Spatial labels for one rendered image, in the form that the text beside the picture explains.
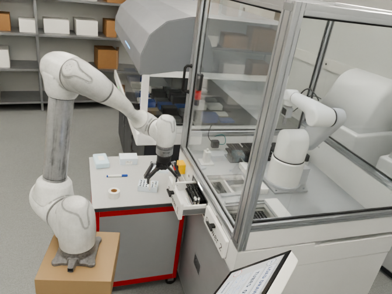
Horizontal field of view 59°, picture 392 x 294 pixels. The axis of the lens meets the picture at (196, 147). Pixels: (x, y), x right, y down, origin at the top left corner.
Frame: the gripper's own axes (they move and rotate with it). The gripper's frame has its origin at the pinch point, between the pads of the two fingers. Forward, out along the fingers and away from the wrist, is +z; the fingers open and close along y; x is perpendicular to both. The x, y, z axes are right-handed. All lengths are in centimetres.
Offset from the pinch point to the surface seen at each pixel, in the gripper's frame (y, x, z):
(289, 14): 26, -49, -98
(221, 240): 22.3, -38.3, 7.6
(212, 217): 22.2, -23.6, 5.3
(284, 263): 24, -84, -23
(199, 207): 20.3, -9.7, 9.6
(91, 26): -26, 378, -23
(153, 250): 1, 14, 60
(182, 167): 21.3, 32.4, 8.0
